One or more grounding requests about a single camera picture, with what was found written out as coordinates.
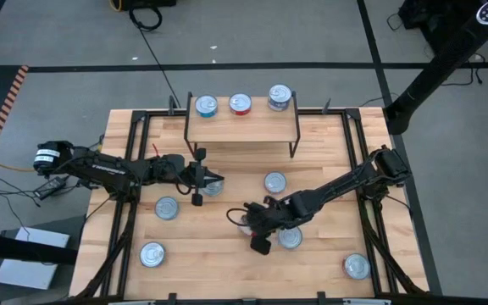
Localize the black tower fan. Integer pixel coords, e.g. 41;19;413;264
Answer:
383;0;488;136

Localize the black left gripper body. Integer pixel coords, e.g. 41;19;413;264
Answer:
178;147;207;208

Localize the black equipment base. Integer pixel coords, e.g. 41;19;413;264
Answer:
397;0;474;33

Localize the black beam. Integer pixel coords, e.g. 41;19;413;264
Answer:
0;230;79;266

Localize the orange black striped tape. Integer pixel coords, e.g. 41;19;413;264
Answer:
0;64;31;161

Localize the white flat box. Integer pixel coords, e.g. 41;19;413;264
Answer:
0;226;71;291

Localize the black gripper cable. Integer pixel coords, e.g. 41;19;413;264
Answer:
225;207;253;228

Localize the black metal table frame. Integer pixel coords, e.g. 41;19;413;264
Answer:
74;95;430;305

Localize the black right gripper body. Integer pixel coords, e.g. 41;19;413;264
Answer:
246;197;298;256

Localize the black power brick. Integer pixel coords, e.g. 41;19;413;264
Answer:
33;175;68;201

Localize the red seafood can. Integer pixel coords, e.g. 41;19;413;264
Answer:
237;214;257;237
228;92;253;117
341;252;372;281
263;170;288;196

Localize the yellow cable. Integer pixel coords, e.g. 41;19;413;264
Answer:
0;159;44;174

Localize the black floor equipment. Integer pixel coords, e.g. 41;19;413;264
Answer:
108;0;178;13

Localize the black floor cable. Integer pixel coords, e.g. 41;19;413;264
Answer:
128;6;182;109

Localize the wooden shelf with black legs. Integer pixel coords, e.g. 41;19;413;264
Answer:
183;91;302;160

